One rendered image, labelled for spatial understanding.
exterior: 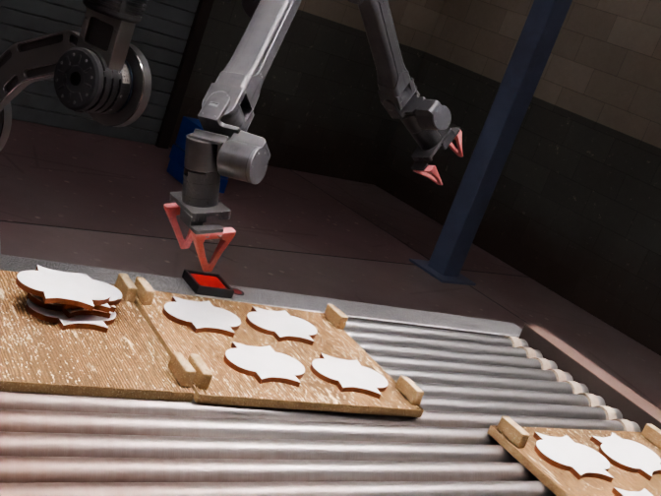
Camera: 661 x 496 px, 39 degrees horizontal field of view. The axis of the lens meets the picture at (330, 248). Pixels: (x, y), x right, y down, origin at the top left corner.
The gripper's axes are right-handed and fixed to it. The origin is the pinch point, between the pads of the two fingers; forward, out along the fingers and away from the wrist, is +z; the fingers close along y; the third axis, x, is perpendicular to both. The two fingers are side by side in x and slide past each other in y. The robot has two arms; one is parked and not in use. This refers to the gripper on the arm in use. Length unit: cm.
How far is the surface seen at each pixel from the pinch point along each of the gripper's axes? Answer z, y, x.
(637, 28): 10, 341, -470
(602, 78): 49, 353, -459
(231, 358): 11.4, -14.4, -0.9
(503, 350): 32, 6, -76
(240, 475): 13.5, -39.7, 8.8
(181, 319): 10.2, -2.0, 2.6
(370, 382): 17.3, -18.7, -24.4
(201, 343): 11.6, -8.3, 1.7
